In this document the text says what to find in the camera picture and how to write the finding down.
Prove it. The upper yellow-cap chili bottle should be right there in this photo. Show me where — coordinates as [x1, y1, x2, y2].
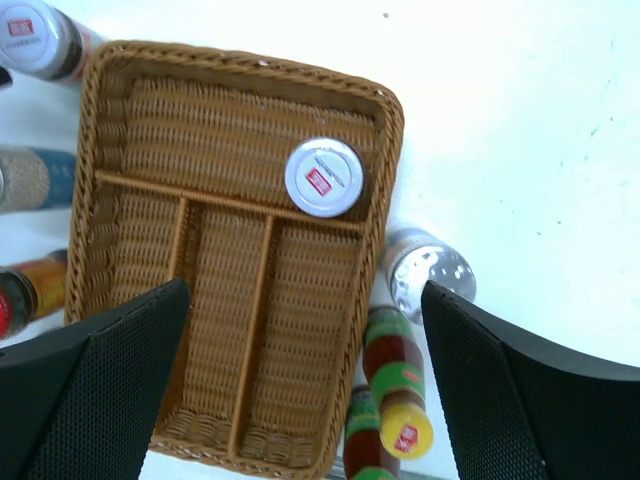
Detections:
[363, 305, 434, 460]

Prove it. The lower yellow-cap chili bottle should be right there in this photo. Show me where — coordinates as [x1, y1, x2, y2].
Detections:
[343, 385, 400, 480]

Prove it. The brown wicker divided basket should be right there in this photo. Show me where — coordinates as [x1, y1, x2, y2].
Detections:
[65, 40, 404, 479]

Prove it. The silver-cap pepper shaker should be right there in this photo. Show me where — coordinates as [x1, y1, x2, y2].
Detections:
[1, 145, 76, 213]
[381, 225, 477, 325]

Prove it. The yellow-cap chili bottle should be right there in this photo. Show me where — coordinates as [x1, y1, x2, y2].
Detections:
[343, 385, 400, 480]
[363, 305, 434, 460]

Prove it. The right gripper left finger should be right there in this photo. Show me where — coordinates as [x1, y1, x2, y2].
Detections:
[1, 279, 191, 479]

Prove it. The upper red-lid sauce jar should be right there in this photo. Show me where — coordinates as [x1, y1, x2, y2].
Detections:
[1, 249, 68, 340]

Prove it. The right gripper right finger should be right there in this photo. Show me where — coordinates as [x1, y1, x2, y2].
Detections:
[421, 281, 639, 479]

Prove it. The white-lid spice jar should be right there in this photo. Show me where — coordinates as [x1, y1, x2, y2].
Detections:
[284, 137, 365, 218]
[1, 1, 105, 86]

